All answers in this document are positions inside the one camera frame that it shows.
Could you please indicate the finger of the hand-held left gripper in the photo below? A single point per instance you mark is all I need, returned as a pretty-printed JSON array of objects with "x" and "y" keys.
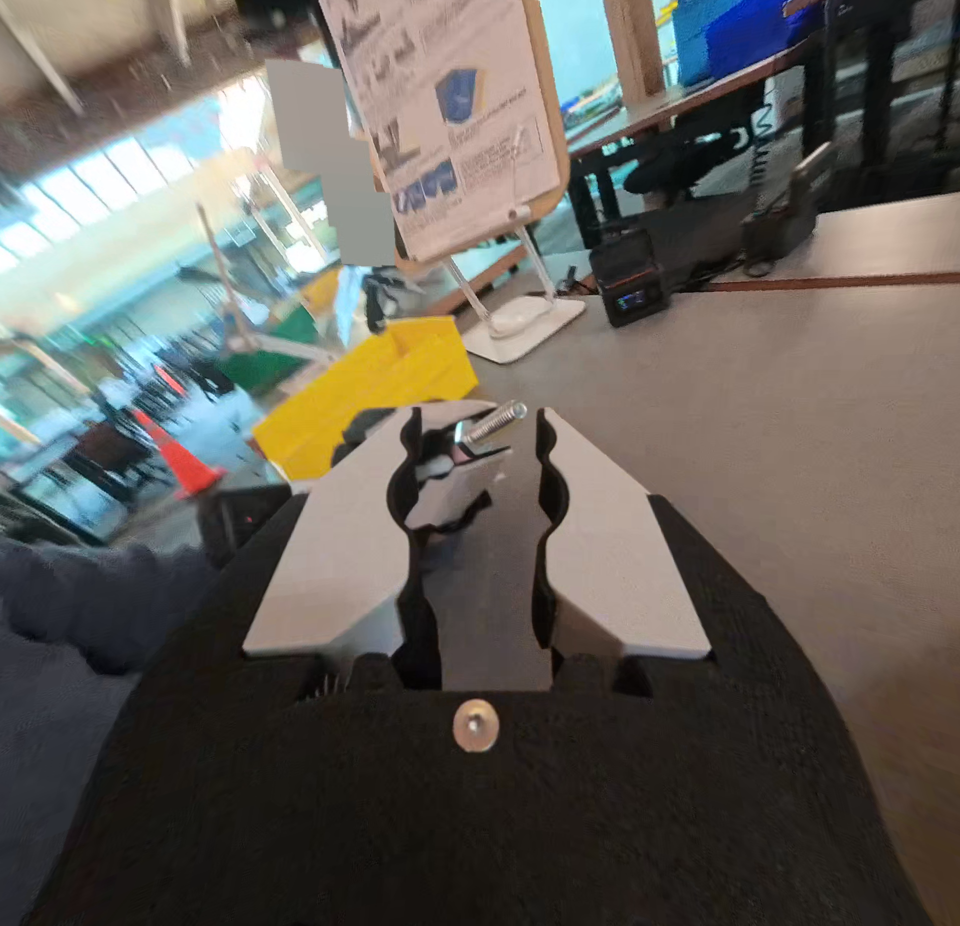
[
  {"x": 442, "y": 410},
  {"x": 457, "y": 491}
]

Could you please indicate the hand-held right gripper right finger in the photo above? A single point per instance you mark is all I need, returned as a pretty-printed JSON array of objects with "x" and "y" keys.
[{"x": 622, "y": 566}]

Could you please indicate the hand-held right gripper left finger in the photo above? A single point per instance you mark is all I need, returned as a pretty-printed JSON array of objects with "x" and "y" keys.
[{"x": 330, "y": 566}]

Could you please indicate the steel bolt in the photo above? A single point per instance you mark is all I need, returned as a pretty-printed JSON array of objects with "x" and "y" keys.
[{"x": 499, "y": 418}]

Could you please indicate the yellow plastic bin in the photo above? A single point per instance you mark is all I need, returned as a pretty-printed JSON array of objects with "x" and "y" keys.
[{"x": 390, "y": 371}]

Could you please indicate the instruction sheet on clipboard stand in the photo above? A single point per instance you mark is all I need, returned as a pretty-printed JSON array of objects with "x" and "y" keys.
[{"x": 517, "y": 349}]

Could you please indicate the black electronic box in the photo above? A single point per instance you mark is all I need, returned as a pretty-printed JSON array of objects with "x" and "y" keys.
[{"x": 240, "y": 521}]

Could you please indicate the white computer mouse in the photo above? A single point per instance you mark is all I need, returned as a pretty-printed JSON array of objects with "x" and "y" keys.
[{"x": 517, "y": 315}]

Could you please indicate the orange traffic cone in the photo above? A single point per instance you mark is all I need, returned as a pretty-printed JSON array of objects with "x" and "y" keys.
[{"x": 184, "y": 465}]

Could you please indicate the black portable power station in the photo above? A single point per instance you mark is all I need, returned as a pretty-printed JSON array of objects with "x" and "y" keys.
[{"x": 626, "y": 266}]

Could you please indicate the person's dark blue clothing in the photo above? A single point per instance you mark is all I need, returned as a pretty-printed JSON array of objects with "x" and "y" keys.
[{"x": 97, "y": 604}]

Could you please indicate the printed instruction sheet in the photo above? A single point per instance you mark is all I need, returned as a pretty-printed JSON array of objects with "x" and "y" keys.
[{"x": 450, "y": 79}]

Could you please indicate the black office chair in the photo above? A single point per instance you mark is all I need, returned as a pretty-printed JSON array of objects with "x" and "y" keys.
[{"x": 675, "y": 165}]

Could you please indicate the long brown-edged table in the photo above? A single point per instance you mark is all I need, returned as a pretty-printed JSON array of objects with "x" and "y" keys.
[{"x": 660, "y": 113}]

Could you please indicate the dark grey box device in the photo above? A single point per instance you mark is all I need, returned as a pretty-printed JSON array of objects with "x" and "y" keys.
[{"x": 784, "y": 221}]

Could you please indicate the blue plastic bin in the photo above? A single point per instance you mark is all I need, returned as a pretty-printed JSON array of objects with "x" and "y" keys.
[{"x": 735, "y": 34}]

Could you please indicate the black-legged brown table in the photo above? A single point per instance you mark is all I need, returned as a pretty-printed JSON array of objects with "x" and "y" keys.
[{"x": 877, "y": 79}]

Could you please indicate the wooden post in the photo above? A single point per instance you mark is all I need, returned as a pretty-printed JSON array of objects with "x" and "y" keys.
[{"x": 630, "y": 34}]

